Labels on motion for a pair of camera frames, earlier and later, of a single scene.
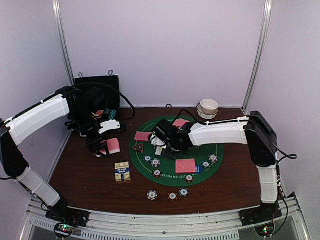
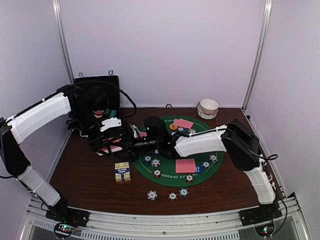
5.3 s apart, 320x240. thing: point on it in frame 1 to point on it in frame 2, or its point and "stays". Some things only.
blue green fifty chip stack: [183, 192] stays
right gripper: [173, 155] to [132, 150]
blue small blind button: [199, 169] stays
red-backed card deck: [113, 146] stays
